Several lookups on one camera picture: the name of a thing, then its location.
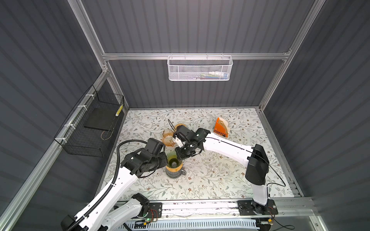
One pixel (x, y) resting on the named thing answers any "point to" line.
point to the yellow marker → (120, 109)
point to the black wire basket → (89, 130)
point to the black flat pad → (103, 119)
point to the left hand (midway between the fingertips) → (166, 160)
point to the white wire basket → (199, 68)
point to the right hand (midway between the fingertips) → (178, 159)
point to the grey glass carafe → (176, 174)
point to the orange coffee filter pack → (221, 127)
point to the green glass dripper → (174, 163)
